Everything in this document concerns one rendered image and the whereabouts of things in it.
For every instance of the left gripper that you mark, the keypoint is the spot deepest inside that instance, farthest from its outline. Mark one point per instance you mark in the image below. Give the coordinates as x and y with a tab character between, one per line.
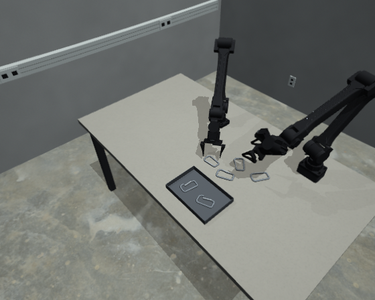
255	151

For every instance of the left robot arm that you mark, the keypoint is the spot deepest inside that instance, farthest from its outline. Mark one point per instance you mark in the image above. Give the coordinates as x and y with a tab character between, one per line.
356	95

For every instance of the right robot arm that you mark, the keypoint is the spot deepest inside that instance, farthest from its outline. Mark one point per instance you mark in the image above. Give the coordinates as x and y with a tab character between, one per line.
217	116

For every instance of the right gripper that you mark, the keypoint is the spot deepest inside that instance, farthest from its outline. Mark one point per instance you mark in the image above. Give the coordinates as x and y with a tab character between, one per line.
218	143

